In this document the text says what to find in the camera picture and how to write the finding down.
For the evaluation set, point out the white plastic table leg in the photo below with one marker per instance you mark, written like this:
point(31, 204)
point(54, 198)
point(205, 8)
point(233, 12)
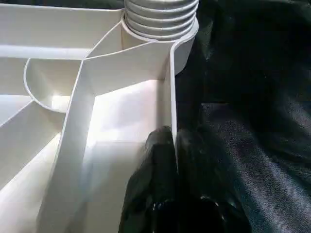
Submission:
point(160, 19)

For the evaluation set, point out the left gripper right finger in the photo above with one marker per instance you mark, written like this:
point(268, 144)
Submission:
point(209, 194)

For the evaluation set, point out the white plastic table top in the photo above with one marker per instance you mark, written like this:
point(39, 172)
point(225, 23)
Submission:
point(107, 121)

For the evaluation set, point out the black work mat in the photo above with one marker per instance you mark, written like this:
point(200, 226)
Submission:
point(252, 121)

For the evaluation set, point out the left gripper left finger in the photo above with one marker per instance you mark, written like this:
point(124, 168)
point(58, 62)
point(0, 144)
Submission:
point(148, 189)

